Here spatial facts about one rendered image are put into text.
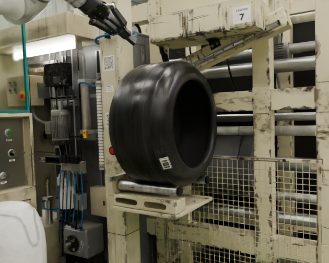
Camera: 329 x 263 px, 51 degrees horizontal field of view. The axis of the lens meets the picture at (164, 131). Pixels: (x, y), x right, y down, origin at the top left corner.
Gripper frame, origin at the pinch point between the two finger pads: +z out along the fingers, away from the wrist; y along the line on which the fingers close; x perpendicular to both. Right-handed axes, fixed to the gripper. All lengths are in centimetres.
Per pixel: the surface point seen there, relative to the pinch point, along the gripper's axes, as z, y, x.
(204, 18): 42, 2, 47
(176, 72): 30.6, -2.6, 5.6
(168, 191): 53, -21, -38
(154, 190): 51, -28, -37
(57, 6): 241, -744, 787
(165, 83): 26.4, -4.6, -2.3
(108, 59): 21, -41, 26
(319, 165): 101, 29, -17
